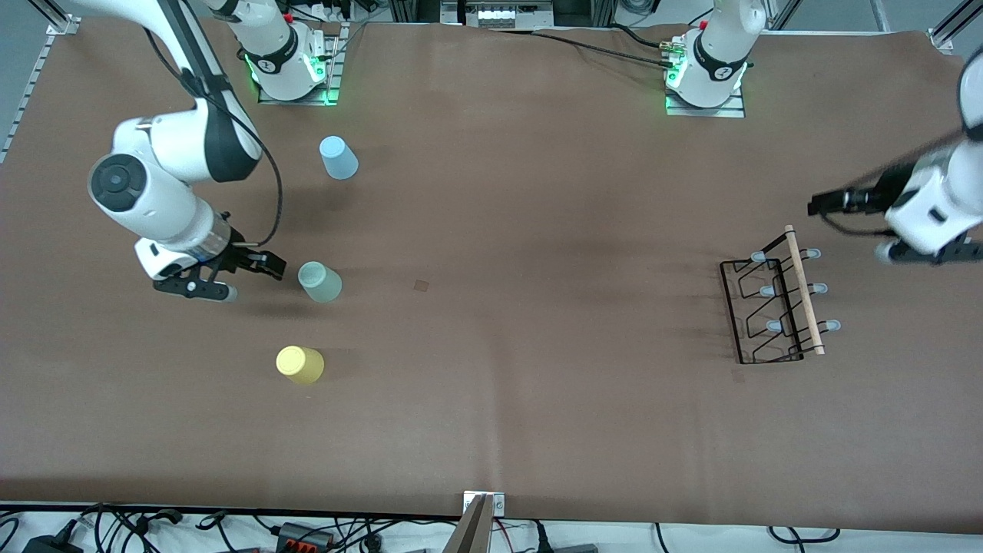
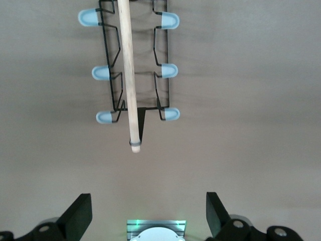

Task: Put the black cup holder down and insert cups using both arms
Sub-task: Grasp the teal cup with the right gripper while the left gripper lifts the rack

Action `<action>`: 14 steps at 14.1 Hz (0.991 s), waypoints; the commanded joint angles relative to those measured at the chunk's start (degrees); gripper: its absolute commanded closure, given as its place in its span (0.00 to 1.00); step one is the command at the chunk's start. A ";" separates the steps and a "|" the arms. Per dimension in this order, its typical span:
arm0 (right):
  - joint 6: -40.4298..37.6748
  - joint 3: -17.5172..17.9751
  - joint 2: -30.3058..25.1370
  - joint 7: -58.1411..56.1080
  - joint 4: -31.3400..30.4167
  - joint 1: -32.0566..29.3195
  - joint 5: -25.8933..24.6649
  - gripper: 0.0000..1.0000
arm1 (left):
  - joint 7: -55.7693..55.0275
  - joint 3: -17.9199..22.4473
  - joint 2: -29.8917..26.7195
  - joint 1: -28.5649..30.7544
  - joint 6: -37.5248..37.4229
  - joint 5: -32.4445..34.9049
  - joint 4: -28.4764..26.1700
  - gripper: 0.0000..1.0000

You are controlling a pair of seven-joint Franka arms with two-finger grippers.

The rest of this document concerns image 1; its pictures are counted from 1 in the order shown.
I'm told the aluminium frame post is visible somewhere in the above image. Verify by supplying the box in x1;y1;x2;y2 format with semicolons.
928;0;983;51
29;0;82;36

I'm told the pale green plastic cup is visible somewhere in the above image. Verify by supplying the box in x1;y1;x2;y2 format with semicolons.
297;261;343;303

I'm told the black power adapter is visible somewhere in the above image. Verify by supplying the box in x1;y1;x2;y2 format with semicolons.
22;530;85;553

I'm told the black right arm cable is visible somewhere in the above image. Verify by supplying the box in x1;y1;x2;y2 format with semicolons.
142;27;283;250

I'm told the brown table mat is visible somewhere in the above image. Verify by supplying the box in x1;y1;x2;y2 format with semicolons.
0;19;983;532

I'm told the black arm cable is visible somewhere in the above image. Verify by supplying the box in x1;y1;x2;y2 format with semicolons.
818;129;970;236
142;27;283;250

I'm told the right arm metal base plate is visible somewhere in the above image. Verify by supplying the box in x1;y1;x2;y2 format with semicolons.
257;23;343;106

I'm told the yellow plastic cup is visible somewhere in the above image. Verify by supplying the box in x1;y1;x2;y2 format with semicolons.
276;346;325;386

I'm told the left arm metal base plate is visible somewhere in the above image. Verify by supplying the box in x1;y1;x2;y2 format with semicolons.
665;83;746;118

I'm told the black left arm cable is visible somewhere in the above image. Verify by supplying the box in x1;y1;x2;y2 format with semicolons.
818;129;970;236

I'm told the perforated aluminium side rail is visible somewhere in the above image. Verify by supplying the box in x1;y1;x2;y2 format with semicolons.
0;35;59;164

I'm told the black wire cup holder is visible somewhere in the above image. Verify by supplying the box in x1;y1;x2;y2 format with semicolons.
720;224;843;365

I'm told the black orange connector box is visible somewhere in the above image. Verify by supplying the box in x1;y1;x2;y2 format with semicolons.
276;522;336;553

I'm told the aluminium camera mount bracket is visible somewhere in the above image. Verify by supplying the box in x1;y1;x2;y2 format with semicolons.
443;492;507;553

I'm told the long black table cable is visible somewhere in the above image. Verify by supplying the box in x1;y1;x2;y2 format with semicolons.
491;28;677;70

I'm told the white power strip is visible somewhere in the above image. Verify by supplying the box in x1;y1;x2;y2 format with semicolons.
463;0;555;28

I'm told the short black table cable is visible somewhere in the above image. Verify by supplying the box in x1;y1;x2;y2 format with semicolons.
611;23;675;50

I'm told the looped black floor cable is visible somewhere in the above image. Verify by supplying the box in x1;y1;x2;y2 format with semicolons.
768;525;842;545

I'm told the light blue plastic cup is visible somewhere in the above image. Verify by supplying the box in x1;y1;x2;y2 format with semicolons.
319;136;359;181

